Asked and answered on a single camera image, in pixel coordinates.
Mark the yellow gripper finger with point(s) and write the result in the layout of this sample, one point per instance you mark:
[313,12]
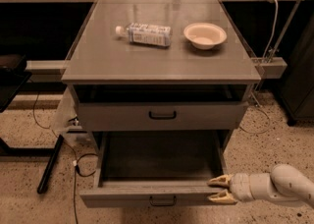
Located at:
[220,181]
[223,197]

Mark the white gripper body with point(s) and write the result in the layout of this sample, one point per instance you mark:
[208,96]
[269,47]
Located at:
[240,187]

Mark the grey drawer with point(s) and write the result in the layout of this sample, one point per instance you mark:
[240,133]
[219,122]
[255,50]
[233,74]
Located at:
[158,107]
[163,168]

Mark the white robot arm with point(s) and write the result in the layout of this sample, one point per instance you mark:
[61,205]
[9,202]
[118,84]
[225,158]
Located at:
[283,185]

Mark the grey drawer cabinet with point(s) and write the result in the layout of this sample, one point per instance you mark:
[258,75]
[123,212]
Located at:
[102,57]

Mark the grey top drawer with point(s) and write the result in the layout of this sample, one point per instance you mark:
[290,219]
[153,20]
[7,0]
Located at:
[158,107]

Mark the dark cabinet at right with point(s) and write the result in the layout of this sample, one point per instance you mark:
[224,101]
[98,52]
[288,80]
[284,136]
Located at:
[297,91]

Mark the white paper bowl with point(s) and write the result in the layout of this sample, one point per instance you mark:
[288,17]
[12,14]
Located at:
[204,36]

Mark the clear plastic water bottle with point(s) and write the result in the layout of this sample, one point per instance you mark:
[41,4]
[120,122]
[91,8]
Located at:
[146,34]

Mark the black stand leg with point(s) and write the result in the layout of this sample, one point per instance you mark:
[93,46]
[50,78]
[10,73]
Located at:
[43,185]

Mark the metal diagonal pole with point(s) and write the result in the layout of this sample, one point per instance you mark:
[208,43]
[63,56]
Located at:
[289,18]

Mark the black side table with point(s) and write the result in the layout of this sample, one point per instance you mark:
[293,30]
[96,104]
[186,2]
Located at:
[13,75]

